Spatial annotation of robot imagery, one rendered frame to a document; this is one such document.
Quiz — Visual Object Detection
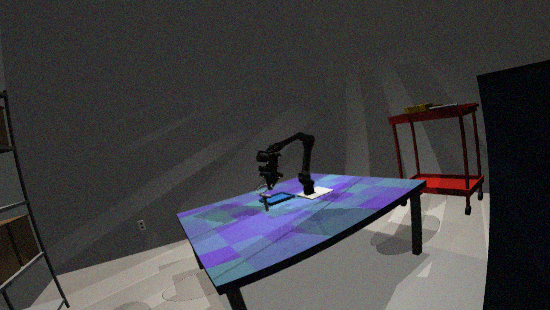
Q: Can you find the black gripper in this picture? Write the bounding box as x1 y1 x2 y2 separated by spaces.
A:
259 163 283 189

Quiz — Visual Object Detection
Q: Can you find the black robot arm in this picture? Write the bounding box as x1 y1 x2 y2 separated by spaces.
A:
256 132 316 195

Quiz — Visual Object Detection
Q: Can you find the blue tray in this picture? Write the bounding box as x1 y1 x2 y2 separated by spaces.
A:
258 192 296 206

